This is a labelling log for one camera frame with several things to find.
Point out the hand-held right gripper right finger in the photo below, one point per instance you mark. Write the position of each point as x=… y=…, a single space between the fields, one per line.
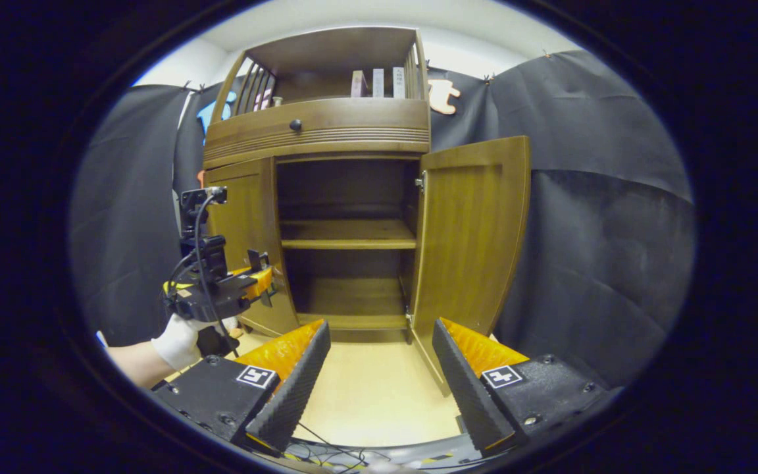
x=471 y=395

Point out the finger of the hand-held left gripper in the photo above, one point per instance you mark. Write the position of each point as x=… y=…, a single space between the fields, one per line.
x=262 y=280

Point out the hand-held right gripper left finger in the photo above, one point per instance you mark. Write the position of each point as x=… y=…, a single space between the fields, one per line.
x=290 y=395

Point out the wooden cabinet door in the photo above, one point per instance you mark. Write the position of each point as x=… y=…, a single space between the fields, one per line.
x=244 y=217
x=471 y=250

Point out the brown wooden shoe cabinet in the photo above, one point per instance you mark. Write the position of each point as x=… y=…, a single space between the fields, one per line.
x=346 y=191

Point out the wooden inner cabinet shelf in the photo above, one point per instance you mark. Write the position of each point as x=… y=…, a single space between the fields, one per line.
x=346 y=234

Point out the wooden cabinet drawer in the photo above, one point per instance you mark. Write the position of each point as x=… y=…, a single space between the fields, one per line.
x=353 y=128

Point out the black backdrop cloth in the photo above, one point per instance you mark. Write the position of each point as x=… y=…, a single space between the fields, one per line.
x=603 y=210

